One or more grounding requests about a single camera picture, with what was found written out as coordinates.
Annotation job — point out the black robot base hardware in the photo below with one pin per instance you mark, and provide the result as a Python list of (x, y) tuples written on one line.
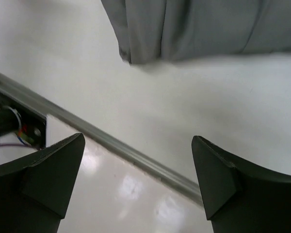
[(28, 126)]

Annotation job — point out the white acrylic side panel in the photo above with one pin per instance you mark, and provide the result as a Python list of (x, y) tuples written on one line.
[(111, 195)]

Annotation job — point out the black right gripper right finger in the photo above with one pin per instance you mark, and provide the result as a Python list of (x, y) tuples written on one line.
[(239, 196)]

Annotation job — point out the grey fabric skirt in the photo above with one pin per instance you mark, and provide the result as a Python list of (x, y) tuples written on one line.
[(180, 30)]

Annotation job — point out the grey aluminium table edge rail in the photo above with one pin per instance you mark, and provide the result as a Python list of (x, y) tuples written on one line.
[(43, 107)]

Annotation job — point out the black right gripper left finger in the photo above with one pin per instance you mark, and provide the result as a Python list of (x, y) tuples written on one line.
[(35, 190)]

